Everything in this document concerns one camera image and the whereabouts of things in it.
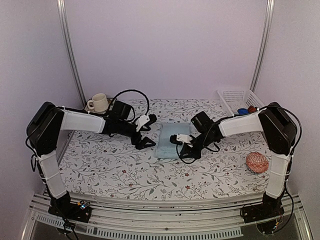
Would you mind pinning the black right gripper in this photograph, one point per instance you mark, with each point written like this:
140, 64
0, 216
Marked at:
186, 150

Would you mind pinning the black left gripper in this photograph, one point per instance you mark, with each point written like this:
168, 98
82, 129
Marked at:
141, 145

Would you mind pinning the dark red towel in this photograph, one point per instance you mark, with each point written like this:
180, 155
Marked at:
251, 109

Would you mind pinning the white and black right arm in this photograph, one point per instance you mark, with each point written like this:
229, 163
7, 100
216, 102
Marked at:
282, 131

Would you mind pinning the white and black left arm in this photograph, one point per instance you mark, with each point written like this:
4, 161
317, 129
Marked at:
43, 133

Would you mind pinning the cream ribbed ceramic mug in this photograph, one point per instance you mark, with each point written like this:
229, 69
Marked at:
98, 103

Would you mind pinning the white perforated plastic basket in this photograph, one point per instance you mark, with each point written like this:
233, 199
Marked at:
232, 100

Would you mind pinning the blue object in basket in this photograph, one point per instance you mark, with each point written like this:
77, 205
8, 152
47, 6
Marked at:
242, 111

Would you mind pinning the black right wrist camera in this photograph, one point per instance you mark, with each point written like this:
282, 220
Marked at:
202, 122

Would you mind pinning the aluminium front rail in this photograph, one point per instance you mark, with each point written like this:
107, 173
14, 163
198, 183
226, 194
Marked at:
202, 219

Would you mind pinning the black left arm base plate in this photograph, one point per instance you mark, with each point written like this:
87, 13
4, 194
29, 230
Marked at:
80, 211

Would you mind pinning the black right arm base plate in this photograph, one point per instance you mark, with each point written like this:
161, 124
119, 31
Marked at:
262, 211

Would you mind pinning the aluminium frame post left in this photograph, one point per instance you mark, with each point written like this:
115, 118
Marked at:
61, 7

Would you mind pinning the aluminium frame post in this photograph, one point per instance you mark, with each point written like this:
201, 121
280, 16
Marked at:
268, 17
61, 7

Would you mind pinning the aluminium frame post right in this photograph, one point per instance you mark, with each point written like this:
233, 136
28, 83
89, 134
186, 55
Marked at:
268, 17

